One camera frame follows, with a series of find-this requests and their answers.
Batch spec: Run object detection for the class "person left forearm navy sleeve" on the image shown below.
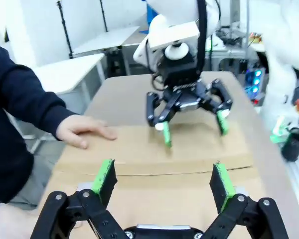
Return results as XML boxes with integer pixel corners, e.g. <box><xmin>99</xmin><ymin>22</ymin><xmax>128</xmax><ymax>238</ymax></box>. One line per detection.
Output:
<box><xmin>4</xmin><ymin>63</ymin><xmax>78</xmax><ymax>140</ymax></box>

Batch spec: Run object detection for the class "white desk with grey legs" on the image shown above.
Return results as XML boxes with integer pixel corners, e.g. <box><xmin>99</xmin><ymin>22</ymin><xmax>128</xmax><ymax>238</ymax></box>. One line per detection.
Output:
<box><xmin>31</xmin><ymin>53</ymin><xmax>107</xmax><ymax>105</ymax></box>

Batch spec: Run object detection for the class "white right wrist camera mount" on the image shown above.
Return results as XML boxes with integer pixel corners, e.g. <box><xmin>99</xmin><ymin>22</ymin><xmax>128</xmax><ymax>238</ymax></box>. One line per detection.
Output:
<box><xmin>149</xmin><ymin>21</ymin><xmax>199</xmax><ymax>61</ymax></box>

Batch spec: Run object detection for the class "long white desk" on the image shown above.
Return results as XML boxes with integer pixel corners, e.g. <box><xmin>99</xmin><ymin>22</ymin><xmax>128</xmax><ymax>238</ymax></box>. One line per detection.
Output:
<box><xmin>73</xmin><ymin>25</ymin><xmax>141</xmax><ymax>56</ymax></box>

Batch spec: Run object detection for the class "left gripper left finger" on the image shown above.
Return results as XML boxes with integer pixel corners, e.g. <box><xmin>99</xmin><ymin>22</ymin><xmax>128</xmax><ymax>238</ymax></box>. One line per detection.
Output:
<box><xmin>31</xmin><ymin>159</ymin><xmax>127</xmax><ymax>239</ymax></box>

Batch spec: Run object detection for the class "tall black tripod stand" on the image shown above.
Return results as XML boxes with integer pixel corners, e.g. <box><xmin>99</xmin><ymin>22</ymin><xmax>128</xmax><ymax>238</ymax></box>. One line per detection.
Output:
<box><xmin>56</xmin><ymin>0</ymin><xmax>75</xmax><ymax>60</ymax></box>

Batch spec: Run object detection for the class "black box with blue lights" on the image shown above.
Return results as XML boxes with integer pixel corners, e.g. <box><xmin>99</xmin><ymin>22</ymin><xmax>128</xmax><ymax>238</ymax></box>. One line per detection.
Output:
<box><xmin>245</xmin><ymin>68</ymin><xmax>266</xmax><ymax>101</ymax></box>

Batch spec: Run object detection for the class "person torso navy sweater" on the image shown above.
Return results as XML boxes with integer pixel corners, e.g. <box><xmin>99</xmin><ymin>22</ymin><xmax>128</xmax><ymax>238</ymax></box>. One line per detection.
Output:
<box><xmin>0</xmin><ymin>32</ymin><xmax>36</xmax><ymax>205</ymax></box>

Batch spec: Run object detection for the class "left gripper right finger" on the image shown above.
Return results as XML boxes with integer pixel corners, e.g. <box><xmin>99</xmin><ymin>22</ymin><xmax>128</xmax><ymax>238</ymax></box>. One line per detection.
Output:
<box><xmin>201</xmin><ymin>161</ymin><xmax>290</xmax><ymax>239</ymax></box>

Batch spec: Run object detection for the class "person left hand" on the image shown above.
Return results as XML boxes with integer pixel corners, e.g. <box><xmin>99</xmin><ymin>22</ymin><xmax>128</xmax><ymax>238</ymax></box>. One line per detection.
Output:
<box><xmin>56</xmin><ymin>115</ymin><xmax>118</xmax><ymax>150</ymax></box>

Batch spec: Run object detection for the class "blue plastic object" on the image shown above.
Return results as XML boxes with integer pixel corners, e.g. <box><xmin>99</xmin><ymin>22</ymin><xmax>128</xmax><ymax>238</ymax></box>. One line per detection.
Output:
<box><xmin>139</xmin><ymin>0</ymin><xmax>156</xmax><ymax>34</ymax></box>

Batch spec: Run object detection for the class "person right hand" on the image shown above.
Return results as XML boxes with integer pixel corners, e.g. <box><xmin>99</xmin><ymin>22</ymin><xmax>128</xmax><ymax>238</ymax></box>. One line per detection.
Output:
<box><xmin>0</xmin><ymin>202</ymin><xmax>41</xmax><ymax>239</ymax></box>

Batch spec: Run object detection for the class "aluminium profile frame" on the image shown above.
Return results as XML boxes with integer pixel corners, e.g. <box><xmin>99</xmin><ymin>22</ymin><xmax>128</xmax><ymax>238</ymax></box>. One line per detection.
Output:
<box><xmin>206</xmin><ymin>0</ymin><xmax>250</xmax><ymax>73</ymax></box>

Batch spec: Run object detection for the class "black sleeved right arm cable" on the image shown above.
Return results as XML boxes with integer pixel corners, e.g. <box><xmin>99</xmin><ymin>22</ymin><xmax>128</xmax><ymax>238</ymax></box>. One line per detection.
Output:
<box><xmin>196</xmin><ymin>0</ymin><xmax>208</xmax><ymax>74</ymax></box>

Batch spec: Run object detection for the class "black cylindrical cup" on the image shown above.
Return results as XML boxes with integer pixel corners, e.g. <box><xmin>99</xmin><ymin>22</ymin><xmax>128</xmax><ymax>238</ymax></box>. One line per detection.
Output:
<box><xmin>281</xmin><ymin>127</ymin><xmax>299</xmax><ymax>163</ymax></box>

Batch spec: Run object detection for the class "green and white plastic part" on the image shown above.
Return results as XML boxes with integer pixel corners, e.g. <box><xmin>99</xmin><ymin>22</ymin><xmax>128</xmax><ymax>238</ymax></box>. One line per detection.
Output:
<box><xmin>270</xmin><ymin>116</ymin><xmax>299</xmax><ymax>144</ymax></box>

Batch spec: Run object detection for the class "thin black light stand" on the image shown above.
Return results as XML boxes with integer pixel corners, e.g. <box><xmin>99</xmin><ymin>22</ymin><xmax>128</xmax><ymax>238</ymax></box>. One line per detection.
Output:
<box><xmin>99</xmin><ymin>0</ymin><xmax>110</xmax><ymax>33</ymax></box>

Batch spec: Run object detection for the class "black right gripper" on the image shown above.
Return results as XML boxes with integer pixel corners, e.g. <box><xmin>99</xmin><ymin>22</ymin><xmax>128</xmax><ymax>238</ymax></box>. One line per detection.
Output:
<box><xmin>146</xmin><ymin>53</ymin><xmax>234</xmax><ymax>148</ymax></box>

